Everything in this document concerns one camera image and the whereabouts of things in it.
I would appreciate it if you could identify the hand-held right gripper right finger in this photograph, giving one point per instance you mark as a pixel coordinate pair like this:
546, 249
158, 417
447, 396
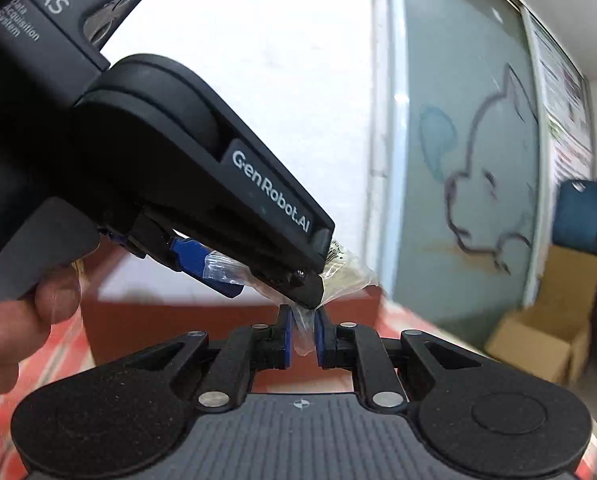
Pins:
321, 340

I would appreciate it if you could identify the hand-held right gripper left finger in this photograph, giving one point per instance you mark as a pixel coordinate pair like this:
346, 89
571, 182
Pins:
287, 335

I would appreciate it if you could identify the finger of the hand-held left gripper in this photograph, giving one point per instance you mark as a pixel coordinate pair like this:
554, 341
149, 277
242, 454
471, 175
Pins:
188, 255
303, 290

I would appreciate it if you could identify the clear plastic bag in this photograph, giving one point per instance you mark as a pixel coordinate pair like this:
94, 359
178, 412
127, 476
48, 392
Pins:
348, 275

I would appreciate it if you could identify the brown cardboard storage box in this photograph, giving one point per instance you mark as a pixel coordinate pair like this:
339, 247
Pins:
118, 320

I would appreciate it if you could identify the person's left hand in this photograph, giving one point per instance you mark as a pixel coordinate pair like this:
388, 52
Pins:
3, 340

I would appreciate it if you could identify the plaid tablecloth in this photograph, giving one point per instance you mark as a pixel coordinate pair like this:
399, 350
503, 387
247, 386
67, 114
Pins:
413, 322

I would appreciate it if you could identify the open cardboard box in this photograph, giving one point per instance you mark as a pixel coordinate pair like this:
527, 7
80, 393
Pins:
533, 350

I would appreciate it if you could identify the frosted glass door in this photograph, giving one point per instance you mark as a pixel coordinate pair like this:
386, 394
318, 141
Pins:
458, 85

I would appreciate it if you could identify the closed cardboard box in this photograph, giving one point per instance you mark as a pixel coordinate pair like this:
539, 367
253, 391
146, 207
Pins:
573, 280

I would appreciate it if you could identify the dark blue bag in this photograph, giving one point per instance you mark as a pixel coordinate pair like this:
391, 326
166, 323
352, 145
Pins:
581, 215

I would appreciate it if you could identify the wall poster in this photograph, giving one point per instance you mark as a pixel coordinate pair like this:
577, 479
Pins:
563, 110

